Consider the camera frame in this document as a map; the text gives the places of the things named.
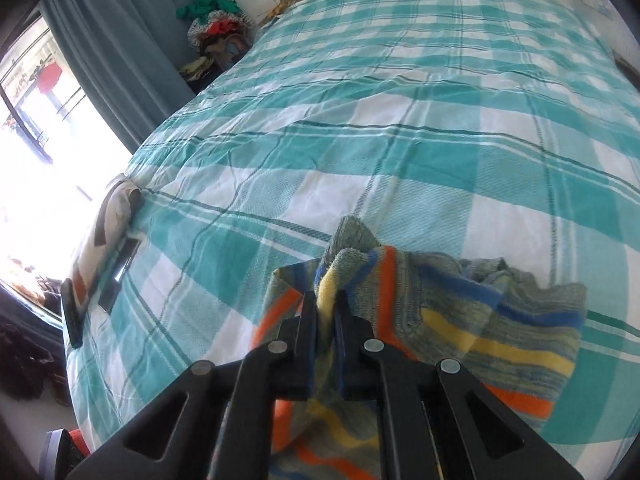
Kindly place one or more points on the brown patterned cushion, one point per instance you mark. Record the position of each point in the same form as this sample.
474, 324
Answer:
120, 203

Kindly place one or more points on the wall socket with plug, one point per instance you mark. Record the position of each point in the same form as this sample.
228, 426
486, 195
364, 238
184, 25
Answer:
603, 7

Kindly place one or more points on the striped knit sweater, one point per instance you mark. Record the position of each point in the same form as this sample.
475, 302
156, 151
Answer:
518, 338

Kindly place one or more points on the dark flat phone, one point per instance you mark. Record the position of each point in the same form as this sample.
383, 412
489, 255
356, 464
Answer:
115, 275

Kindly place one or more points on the red bed base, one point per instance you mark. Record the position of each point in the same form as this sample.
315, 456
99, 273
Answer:
80, 442

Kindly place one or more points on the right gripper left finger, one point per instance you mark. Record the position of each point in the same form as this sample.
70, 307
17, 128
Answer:
214, 421

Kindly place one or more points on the pile of colourful clothes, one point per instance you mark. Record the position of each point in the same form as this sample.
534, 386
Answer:
220, 33

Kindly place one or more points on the dark bedside table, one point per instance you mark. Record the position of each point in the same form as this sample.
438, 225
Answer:
628, 71

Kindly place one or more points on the blue grey curtain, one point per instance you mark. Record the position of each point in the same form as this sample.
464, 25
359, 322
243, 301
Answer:
126, 55

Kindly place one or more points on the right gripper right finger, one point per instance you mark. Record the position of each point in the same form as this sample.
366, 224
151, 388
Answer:
435, 421

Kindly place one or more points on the teal plaid bedspread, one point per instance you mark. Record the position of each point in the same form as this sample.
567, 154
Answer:
475, 128

